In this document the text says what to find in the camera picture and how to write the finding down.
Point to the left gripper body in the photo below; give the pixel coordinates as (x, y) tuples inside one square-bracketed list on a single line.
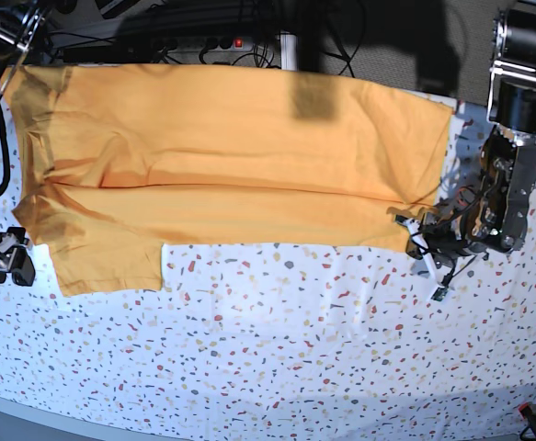
[(440, 243)]

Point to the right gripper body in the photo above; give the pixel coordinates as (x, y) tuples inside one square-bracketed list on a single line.
[(14, 258)]

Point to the yellow T-shirt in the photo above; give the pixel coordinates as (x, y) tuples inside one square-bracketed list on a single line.
[(118, 161)]

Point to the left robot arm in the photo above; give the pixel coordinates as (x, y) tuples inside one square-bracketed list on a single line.
[(496, 217)]

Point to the terrazzo patterned table cloth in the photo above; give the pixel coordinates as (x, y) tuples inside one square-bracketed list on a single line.
[(260, 341)]

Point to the red clamp at corner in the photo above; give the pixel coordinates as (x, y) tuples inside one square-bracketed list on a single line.
[(529, 432)]

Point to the white power strip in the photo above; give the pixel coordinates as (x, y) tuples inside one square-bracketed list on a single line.
[(197, 43)]

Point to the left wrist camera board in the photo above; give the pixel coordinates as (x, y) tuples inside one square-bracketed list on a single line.
[(439, 293)]

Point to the aluminium frame post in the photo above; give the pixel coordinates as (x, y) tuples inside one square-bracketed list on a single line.
[(288, 51)]

